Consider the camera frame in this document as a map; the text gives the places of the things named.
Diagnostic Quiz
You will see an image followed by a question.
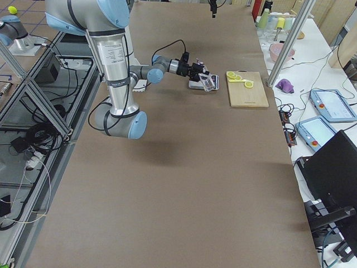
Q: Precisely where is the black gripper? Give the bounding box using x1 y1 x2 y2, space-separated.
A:
176 52 201 81

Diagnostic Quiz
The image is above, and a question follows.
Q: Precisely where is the glass sauce bottle metal spout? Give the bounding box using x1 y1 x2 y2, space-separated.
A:
199 74 217 92

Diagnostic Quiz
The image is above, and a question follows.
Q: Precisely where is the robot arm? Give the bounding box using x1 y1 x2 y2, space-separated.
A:
1 15 28 46
45 1 204 139

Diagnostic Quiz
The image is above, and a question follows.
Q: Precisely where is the digital kitchen scale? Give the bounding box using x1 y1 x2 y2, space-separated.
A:
189 71 219 92

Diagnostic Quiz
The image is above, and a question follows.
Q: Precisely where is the green cup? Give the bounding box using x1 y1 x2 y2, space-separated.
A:
256 8 270 29

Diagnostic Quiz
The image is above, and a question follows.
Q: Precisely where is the yellow cup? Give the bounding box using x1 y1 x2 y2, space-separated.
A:
276 17 293 31

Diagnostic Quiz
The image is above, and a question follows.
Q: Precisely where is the yellow plastic knife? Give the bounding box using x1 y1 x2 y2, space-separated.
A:
228 79 251 83

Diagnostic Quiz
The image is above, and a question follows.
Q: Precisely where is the bamboo cutting board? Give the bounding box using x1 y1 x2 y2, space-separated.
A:
226 71 269 108

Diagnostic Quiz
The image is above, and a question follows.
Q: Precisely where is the lemon slice front left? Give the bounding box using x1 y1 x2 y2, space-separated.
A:
244 80 254 88

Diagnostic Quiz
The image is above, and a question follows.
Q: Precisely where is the pink bowl with ice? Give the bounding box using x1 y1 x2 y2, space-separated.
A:
269 43 295 62

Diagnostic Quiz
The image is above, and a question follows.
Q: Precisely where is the purple cloth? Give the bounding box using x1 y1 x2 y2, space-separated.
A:
276 79 295 93

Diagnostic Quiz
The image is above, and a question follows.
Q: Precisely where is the black power strip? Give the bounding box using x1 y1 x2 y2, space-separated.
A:
279 110 297 147

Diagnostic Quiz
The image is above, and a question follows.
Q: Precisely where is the near blue teach pendant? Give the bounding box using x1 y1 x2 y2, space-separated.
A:
295 116 337 152

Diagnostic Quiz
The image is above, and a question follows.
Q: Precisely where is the blue teach pendant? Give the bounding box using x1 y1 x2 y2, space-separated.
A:
295 116 337 152
310 89 356 123

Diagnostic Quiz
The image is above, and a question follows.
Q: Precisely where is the far blue teach pendant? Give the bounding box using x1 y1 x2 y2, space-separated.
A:
310 89 356 123

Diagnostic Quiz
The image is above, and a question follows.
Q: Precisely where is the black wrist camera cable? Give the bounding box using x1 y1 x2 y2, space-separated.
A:
152 40 187 64

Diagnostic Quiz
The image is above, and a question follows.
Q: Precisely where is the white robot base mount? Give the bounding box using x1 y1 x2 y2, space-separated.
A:
132 79 148 93

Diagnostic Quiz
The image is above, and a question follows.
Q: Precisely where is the aluminium frame post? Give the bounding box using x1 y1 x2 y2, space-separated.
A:
266 0 316 88

